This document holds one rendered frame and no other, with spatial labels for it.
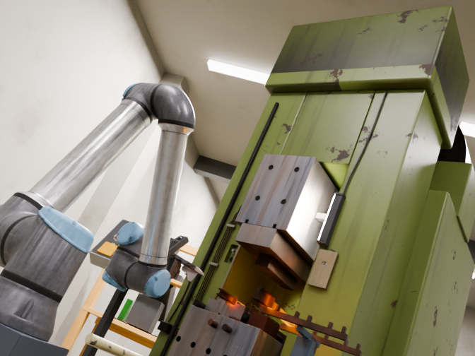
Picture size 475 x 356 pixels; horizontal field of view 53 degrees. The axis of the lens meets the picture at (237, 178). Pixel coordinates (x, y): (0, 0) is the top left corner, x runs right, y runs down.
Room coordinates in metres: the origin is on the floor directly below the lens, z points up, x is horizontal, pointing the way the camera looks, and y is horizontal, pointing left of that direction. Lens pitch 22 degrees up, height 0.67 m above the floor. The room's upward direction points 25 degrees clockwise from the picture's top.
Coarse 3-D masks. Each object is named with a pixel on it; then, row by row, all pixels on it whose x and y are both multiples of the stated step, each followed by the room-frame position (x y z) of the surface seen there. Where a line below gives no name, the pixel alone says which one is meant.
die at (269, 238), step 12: (240, 228) 2.20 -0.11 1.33; (252, 228) 2.16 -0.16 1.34; (264, 228) 2.12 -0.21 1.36; (240, 240) 2.18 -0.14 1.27; (252, 240) 2.14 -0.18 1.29; (264, 240) 2.10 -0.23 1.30; (276, 240) 2.09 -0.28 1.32; (252, 252) 2.27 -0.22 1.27; (264, 252) 2.18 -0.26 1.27; (276, 252) 2.12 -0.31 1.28; (288, 252) 2.19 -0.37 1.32; (288, 264) 2.22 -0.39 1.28; (300, 264) 2.30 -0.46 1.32; (300, 276) 2.33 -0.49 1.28
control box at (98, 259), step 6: (120, 222) 2.46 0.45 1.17; (126, 222) 2.46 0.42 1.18; (114, 228) 2.44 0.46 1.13; (120, 228) 2.44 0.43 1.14; (108, 234) 2.42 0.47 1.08; (114, 234) 2.42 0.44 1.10; (102, 240) 2.39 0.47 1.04; (108, 240) 2.39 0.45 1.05; (114, 240) 2.39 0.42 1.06; (96, 246) 2.37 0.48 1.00; (90, 252) 2.35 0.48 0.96; (96, 252) 2.35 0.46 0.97; (90, 258) 2.38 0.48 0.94; (96, 258) 2.36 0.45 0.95; (102, 258) 2.33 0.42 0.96; (108, 258) 2.32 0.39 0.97; (96, 264) 2.40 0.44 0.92; (102, 264) 2.37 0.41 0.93
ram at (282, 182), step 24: (264, 168) 2.21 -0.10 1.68; (288, 168) 2.12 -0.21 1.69; (312, 168) 2.05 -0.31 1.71; (264, 192) 2.17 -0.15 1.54; (288, 192) 2.08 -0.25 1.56; (312, 192) 2.10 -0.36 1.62; (240, 216) 2.22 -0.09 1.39; (264, 216) 2.13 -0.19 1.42; (288, 216) 2.05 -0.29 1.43; (312, 216) 2.16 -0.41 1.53; (288, 240) 2.15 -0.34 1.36; (312, 240) 2.22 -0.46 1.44; (312, 264) 2.35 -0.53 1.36
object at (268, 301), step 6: (258, 288) 1.56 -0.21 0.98; (264, 288) 1.56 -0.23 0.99; (258, 294) 1.56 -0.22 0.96; (264, 294) 1.59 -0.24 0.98; (270, 294) 1.61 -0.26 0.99; (258, 300) 1.57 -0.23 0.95; (264, 300) 1.60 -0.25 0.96; (270, 300) 1.62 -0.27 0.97; (264, 306) 1.61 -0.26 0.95; (270, 306) 1.61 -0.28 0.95; (288, 324) 1.82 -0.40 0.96; (294, 324) 1.83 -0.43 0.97
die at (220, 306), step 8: (208, 304) 2.20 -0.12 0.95; (216, 304) 2.17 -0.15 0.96; (224, 304) 2.14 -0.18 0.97; (232, 304) 2.12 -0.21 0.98; (240, 304) 2.09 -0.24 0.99; (216, 312) 2.16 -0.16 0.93; (224, 312) 2.13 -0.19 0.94; (232, 312) 2.11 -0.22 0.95; (240, 312) 2.08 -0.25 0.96; (240, 320) 2.07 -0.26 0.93
